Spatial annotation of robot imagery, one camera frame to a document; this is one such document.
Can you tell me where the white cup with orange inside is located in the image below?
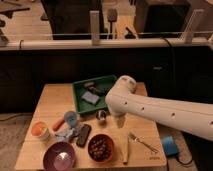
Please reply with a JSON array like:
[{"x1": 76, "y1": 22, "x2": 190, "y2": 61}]
[{"x1": 31, "y1": 122, "x2": 50, "y2": 141}]

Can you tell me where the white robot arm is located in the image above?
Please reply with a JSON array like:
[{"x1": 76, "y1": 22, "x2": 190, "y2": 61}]
[{"x1": 105, "y1": 75, "x2": 213, "y2": 141}]

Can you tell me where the blue plastic cup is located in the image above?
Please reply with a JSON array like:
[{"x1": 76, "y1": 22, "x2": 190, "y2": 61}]
[{"x1": 64, "y1": 111, "x2": 78, "y2": 128}]

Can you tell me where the small dark round jar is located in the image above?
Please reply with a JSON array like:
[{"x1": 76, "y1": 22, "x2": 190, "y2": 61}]
[{"x1": 96, "y1": 110, "x2": 106, "y2": 125}]

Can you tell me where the metal fork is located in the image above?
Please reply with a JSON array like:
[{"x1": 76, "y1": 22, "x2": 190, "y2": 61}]
[{"x1": 128, "y1": 132, "x2": 159, "y2": 154}]

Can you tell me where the wooden spatula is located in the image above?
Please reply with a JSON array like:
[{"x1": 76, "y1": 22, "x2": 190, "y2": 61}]
[{"x1": 119, "y1": 135, "x2": 129, "y2": 164}]

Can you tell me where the wooden table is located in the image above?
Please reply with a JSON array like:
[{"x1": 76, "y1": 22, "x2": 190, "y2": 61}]
[{"x1": 15, "y1": 84, "x2": 167, "y2": 171}]

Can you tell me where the grey blue sponge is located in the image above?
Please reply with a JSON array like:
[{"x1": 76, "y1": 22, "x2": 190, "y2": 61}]
[{"x1": 82, "y1": 91, "x2": 99, "y2": 105}]

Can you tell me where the brown bowl with food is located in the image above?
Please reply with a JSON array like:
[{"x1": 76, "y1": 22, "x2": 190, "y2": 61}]
[{"x1": 88, "y1": 134, "x2": 115, "y2": 163}]

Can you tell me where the black remote control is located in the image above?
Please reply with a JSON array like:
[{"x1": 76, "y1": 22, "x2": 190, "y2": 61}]
[{"x1": 76, "y1": 124, "x2": 91, "y2": 147}]

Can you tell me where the green plastic tray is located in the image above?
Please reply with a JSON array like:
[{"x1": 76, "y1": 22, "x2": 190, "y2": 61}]
[{"x1": 73, "y1": 75, "x2": 117, "y2": 116}]

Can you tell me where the dark brush in tray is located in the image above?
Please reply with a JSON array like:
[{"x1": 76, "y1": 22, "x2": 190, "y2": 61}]
[{"x1": 84, "y1": 82, "x2": 109, "y2": 96}]

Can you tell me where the purple bowl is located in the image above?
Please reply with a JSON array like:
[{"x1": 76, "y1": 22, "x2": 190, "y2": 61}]
[{"x1": 43, "y1": 142, "x2": 76, "y2": 171}]

